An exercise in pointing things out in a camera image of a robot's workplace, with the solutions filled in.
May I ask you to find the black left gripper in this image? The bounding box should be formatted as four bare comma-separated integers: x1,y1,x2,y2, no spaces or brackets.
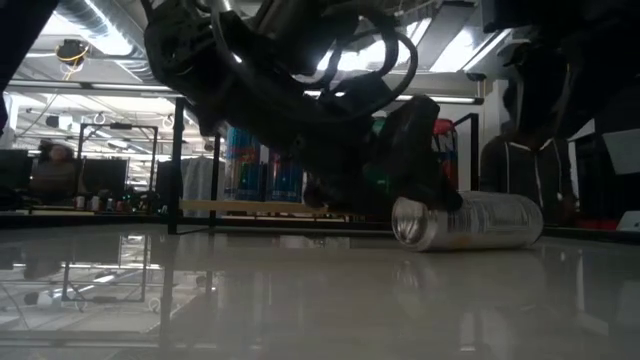
279,72,464,216

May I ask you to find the green soda can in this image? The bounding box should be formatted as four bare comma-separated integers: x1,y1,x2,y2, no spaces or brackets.
363,115,399,201

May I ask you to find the red Fanta can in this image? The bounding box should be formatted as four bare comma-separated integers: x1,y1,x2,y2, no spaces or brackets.
432,118,460,192

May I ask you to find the blue silver Red Bull can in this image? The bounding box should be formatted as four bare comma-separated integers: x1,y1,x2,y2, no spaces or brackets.
268,148,305,204
225,125,269,202

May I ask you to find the silver Celsius can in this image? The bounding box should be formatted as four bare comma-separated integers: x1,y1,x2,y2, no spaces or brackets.
391,191,545,253

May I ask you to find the white board panel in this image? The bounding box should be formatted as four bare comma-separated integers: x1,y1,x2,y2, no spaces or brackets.
602,128,640,175

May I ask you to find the white glossy table mat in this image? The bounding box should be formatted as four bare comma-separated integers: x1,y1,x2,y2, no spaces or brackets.
0,224,640,360

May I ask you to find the white hanging cloth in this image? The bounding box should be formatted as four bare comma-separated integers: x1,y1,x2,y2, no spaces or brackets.
180,156,214,217

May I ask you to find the black monitor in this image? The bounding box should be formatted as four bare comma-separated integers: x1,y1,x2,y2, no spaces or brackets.
0,148,32,191
81,158,130,197

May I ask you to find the black round ceiling device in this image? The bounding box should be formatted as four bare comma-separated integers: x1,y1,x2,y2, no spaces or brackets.
54,38,91,66

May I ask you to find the dark background desk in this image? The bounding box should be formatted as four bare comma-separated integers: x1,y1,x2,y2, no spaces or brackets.
0,205,171,227

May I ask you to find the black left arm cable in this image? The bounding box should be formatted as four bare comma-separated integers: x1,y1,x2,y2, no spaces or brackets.
209,0,420,121

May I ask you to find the wooden shelf with black frame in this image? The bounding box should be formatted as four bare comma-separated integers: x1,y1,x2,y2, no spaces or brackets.
167,94,480,235

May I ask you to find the black background frame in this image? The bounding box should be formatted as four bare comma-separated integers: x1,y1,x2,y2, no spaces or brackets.
77,122,160,216

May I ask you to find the long corrugated silver duct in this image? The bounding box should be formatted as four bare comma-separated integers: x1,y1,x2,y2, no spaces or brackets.
54,0,157,82

